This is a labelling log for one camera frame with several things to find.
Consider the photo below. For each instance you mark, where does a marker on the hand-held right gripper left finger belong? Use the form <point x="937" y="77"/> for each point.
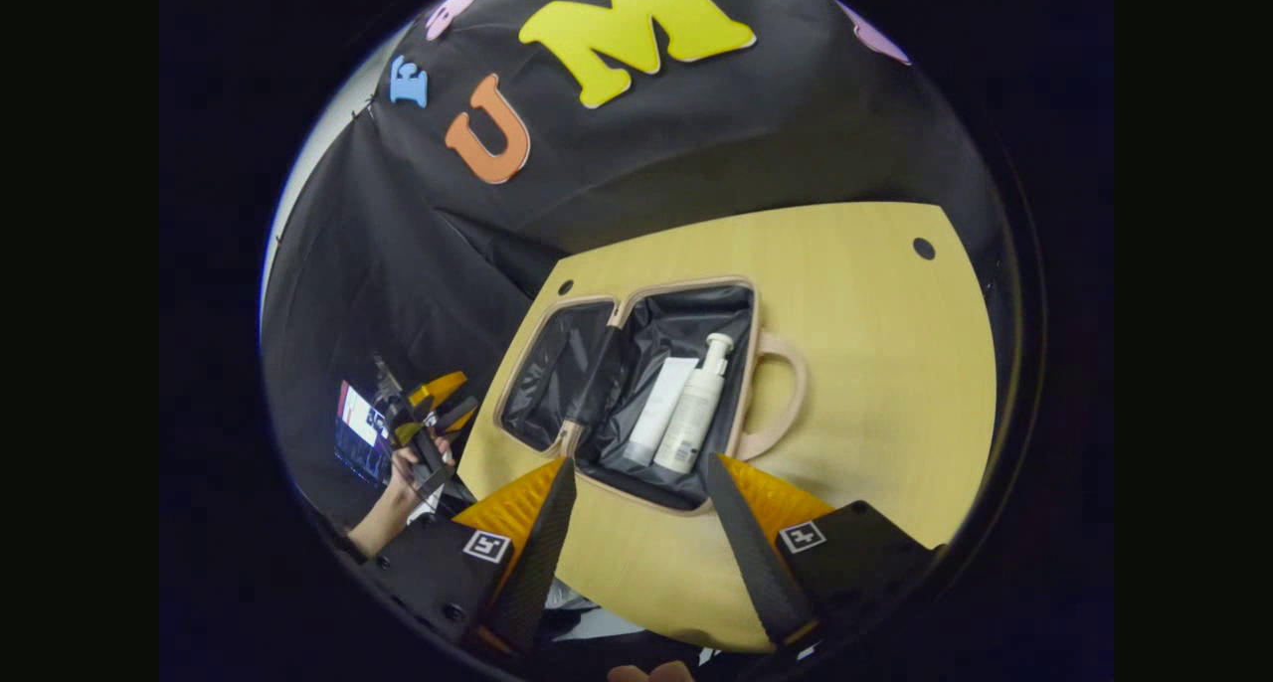
<point x="542" y="553"/>

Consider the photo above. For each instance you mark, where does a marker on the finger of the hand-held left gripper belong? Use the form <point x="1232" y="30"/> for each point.
<point x="448" y="419"/>
<point x="438" y="389"/>

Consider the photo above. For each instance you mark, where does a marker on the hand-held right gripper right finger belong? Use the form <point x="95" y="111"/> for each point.
<point x="746" y="553"/>

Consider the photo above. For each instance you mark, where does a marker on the white pump bottle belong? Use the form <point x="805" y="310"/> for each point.
<point x="696" y="414"/>

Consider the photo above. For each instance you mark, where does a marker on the white squeeze tube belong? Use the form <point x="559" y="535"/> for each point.
<point x="661" y="414"/>

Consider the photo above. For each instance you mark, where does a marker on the pale pink suitcase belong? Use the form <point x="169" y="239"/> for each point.
<point x="636" y="364"/>

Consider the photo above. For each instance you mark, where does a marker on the computer screen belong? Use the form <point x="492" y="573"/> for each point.
<point x="360" y="433"/>

